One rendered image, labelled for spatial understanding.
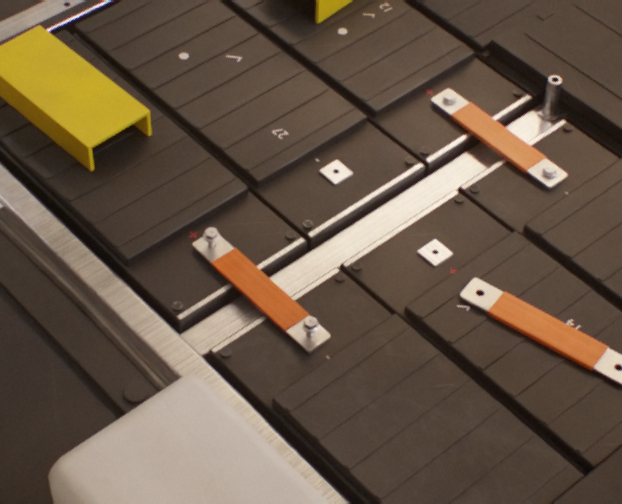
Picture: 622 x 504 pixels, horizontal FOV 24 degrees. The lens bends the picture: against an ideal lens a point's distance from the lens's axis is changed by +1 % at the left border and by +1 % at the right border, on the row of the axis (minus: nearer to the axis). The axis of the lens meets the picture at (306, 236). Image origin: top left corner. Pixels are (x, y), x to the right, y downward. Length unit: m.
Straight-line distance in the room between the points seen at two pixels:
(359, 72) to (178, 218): 0.25
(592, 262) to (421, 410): 0.22
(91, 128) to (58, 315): 0.28
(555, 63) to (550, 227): 0.21
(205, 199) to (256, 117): 0.11
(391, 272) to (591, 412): 0.21
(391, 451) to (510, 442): 0.09
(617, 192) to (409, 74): 0.23
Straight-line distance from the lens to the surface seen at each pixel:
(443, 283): 1.21
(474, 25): 1.46
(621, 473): 1.11
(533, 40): 1.44
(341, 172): 1.30
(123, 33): 1.43
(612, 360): 1.18
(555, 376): 1.16
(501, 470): 1.10
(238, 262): 1.22
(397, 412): 1.12
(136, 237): 1.24
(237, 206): 1.27
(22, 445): 1.00
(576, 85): 1.39
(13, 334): 1.06
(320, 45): 1.42
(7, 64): 1.36
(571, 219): 1.28
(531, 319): 1.19
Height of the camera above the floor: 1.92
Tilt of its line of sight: 48 degrees down
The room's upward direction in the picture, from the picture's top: 2 degrees clockwise
